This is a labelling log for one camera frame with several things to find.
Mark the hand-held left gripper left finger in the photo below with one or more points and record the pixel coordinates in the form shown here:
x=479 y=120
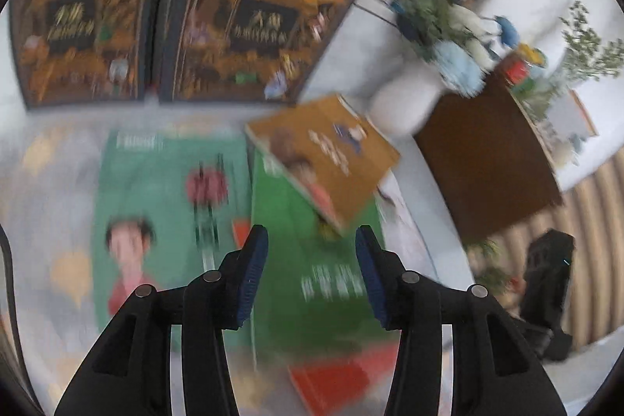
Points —
x=253 y=279

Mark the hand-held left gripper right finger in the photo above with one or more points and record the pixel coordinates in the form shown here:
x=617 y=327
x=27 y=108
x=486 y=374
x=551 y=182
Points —
x=370 y=279

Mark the vivid green book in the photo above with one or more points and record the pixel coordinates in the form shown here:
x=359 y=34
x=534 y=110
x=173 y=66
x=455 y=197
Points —
x=292 y=299

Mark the red book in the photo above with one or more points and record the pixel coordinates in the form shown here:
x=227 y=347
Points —
x=341 y=382

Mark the orange brown illustrated book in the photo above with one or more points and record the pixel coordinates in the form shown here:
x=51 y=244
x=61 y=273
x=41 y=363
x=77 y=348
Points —
x=331 y=162

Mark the green leafy sprig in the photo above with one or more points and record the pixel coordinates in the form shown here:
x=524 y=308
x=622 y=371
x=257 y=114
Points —
x=492 y=274
x=585 y=50

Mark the teal green book with boy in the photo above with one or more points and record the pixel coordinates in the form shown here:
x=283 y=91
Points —
x=161 y=211

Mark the brown wooden cabinet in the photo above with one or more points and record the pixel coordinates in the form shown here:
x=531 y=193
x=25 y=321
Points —
x=487 y=162

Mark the white ceramic vase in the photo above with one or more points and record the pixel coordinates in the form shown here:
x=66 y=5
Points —
x=399 y=104

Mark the small red and yellow box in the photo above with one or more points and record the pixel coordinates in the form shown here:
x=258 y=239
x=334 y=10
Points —
x=521 y=67

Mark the dark ornate gold hardcover book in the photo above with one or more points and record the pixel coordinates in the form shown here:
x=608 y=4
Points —
x=87 y=31
x=253 y=21

